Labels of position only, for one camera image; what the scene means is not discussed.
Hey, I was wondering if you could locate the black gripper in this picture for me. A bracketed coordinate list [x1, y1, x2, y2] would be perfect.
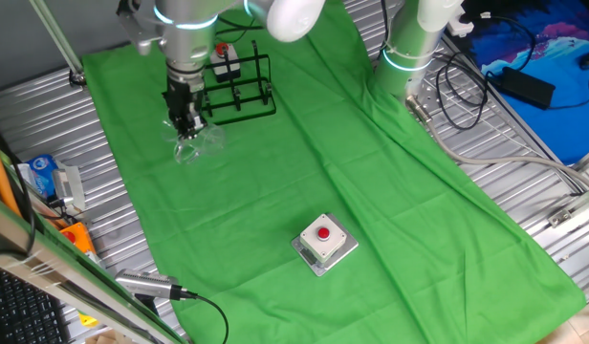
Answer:
[161, 78, 207, 140]

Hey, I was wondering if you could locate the clear glass cup with handle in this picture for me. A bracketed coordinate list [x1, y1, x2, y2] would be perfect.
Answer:
[160, 118, 228, 166]

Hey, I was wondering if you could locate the red button grey box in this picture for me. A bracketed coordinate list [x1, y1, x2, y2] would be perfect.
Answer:
[209, 41, 242, 83]

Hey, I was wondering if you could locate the blue tissue pack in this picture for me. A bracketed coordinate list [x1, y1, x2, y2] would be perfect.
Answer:
[16, 153, 60, 200]

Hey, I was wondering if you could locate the orange box red button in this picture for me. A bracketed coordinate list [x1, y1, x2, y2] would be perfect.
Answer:
[59, 222, 98, 257]

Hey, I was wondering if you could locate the thin metal strut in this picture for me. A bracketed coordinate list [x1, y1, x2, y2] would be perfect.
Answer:
[29, 0, 88, 90]

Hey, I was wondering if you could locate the red button box with baseplate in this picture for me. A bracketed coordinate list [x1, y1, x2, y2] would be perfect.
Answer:
[291, 212, 360, 277]

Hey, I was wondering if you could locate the green cloth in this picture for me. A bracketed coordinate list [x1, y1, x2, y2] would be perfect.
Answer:
[81, 0, 588, 344]

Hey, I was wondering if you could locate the silver robot mounting plate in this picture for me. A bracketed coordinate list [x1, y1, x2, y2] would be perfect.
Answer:
[404, 71, 451, 126]

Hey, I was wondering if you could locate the black keyboard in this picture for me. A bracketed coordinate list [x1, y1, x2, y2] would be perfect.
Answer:
[0, 266, 72, 344]

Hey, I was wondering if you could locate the white power strip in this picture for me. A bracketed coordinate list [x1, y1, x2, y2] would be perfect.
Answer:
[445, 4, 475, 38]

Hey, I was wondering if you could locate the black power adapter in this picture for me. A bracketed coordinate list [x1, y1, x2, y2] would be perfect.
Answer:
[485, 65, 557, 111]

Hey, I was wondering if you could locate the blue patterned mat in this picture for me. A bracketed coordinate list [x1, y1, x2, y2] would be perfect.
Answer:
[459, 0, 589, 166]

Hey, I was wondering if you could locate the black wire cup rack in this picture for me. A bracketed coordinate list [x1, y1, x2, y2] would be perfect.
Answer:
[198, 39, 278, 129]

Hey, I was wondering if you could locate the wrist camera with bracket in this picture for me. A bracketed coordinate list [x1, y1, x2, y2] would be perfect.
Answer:
[115, 0, 163, 56]

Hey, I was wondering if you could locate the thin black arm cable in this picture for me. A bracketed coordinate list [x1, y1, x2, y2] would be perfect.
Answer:
[213, 15, 268, 45]

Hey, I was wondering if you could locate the silver ribbed camera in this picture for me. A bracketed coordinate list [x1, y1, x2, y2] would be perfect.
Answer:
[52, 164, 87, 211]

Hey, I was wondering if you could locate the silver camera on stand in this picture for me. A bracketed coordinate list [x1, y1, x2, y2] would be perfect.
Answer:
[114, 268, 198, 303]

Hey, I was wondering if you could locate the aluminium frame beam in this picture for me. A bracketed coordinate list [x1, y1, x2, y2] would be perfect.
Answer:
[0, 190, 186, 344]

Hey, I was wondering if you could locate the black camera cable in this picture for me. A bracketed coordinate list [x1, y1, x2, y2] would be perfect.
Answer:
[179, 290, 230, 344]

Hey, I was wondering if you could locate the black cable bundle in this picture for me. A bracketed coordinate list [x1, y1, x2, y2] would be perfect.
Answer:
[434, 47, 491, 133]

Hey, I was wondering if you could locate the thick grey cable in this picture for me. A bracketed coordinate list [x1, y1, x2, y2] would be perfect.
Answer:
[404, 94, 589, 192]

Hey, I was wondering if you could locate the aluminium rail with bracket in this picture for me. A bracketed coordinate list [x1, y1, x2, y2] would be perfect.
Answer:
[546, 183, 589, 228]

